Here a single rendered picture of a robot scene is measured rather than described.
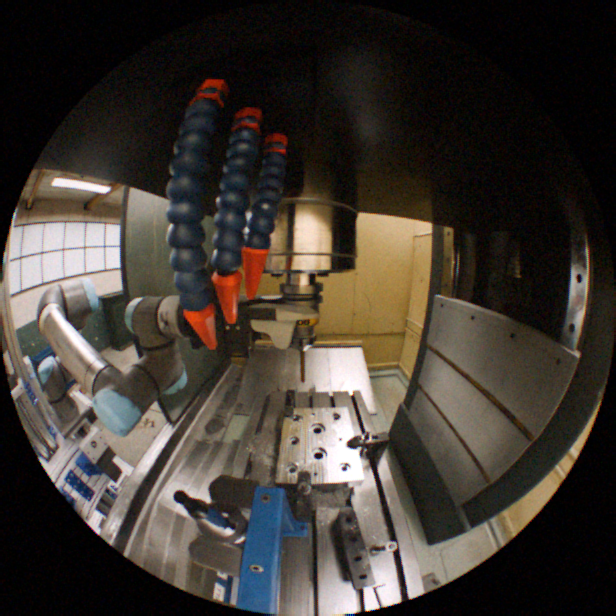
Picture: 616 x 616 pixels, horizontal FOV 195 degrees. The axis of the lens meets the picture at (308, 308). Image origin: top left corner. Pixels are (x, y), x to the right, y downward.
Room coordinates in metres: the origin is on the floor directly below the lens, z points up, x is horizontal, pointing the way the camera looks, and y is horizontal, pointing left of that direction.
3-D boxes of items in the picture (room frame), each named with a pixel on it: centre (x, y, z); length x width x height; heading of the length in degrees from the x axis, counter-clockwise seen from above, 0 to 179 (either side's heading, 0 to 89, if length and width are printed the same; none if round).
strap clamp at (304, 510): (0.17, 0.01, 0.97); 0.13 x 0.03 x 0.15; 0
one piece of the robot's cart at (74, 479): (-0.18, 0.90, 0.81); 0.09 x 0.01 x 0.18; 1
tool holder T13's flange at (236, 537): (0.03, 0.11, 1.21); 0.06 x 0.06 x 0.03
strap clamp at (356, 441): (0.32, -0.18, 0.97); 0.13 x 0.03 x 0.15; 90
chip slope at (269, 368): (0.92, 0.02, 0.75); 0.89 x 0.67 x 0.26; 90
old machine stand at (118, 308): (2.42, 4.18, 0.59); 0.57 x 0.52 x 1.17; 1
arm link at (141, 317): (0.25, 0.30, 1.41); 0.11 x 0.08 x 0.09; 90
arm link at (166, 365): (0.23, 0.29, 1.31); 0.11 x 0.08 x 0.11; 4
